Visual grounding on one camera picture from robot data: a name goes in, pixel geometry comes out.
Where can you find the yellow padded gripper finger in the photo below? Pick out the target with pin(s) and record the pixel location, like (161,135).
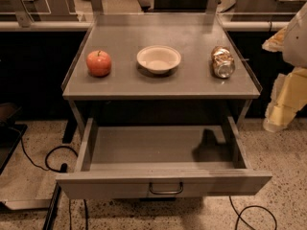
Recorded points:
(289,95)

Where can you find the grey top drawer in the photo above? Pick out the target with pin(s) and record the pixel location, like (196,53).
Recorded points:
(162,162)

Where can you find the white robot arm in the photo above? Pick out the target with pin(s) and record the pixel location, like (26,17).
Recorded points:
(291,41)

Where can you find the grey drawer cabinet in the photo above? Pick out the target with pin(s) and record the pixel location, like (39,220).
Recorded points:
(122,36)

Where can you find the white paper bowl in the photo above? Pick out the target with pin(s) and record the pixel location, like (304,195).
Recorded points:
(158,59)

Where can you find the red apple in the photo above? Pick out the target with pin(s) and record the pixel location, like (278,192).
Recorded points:
(98,63)

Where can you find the black bar on floor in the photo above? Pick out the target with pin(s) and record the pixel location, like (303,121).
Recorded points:
(52,210)

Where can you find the dark object left edge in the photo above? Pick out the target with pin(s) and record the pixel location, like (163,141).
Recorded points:
(10,132)

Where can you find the white horizontal rail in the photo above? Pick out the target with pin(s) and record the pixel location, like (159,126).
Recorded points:
(46,26)

